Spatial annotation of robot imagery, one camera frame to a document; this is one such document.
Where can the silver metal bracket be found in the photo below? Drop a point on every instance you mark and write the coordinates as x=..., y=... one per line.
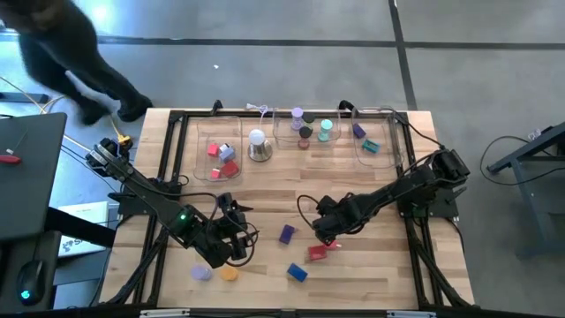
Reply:
x=163, y=313
x=410, y=314

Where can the blue-grey metal table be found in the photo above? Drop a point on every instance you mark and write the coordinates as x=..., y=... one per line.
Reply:
x=552, y=134

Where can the dark red wall charger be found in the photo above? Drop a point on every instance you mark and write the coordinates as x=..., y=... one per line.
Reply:
x=317, y=252

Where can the black hourglass red sand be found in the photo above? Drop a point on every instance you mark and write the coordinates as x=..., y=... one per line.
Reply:
x=305, y=132

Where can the purple hourglass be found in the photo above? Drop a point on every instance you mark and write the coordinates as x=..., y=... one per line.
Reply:
x=297, y=115
x=201, y=273

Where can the white printed box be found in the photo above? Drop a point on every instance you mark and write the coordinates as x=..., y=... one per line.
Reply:
x=88, y=211

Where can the small red wall charger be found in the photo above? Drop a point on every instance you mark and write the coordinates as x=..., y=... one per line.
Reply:
x=215, y=173

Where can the black aluminium table frame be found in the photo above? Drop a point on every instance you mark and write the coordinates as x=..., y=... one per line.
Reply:
x=175, y=117

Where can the black floor bar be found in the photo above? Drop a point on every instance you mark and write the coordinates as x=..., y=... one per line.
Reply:
x=22, y=98

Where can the teal small calculator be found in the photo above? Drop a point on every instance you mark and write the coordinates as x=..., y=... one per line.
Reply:
x=371, y=146

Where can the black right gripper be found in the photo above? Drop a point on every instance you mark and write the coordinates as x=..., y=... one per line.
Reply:
x=335, y=218

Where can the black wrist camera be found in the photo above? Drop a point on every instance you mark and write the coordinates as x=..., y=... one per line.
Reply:
x=226, y=202
x=327, y=204

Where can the orange hourglass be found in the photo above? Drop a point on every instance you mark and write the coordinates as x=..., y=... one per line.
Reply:
x=229, y=274

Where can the clear plastic bin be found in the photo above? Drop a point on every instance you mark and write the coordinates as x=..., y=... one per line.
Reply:
x=201, y=132
x=282, y=132
x=388, y=132

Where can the lavender wall charger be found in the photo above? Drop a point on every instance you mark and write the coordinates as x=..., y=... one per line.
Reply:
x=228, y=154

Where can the navy small calculator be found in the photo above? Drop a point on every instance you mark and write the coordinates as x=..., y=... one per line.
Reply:
x=359, y=131

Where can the person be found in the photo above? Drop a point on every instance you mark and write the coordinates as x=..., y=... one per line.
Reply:
x=66, y=53

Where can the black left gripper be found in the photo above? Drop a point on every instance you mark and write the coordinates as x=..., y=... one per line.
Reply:
x=229, y=232

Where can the teal hourglass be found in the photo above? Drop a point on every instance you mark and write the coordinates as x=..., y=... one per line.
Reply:
x=326, y=128

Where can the black computer mouse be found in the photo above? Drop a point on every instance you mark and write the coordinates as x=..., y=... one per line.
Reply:
x=30, y=278

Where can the white bulb brass lamp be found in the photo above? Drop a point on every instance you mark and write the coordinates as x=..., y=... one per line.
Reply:
x=257, y=138

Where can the pink-red wall charger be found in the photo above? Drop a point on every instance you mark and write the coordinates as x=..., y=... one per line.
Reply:
x=213, y=149
x=336, y=244

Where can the blue small calculator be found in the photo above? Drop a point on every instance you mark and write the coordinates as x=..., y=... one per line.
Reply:
x=297, y=272

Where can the black desk support bar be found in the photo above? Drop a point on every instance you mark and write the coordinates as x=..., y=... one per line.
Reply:
x=79, y=227

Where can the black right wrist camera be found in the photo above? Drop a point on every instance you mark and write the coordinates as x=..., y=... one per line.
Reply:
x=327, y=204

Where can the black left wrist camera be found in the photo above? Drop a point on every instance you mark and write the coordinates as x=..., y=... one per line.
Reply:
x=226, y=202

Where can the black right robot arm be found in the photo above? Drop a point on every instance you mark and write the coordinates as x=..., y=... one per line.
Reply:
x=397, y=190

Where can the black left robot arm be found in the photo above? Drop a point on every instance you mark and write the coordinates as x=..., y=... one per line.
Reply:
x=145, y=196

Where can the black lower desk shelf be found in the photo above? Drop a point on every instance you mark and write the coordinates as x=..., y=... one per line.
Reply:
x=9, y=265

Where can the black hourglass yellow sand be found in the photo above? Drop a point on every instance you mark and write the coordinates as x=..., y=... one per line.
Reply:
x=310, y=118

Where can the purple small calculator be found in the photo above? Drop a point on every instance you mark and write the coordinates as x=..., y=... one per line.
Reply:
x=287, y=234

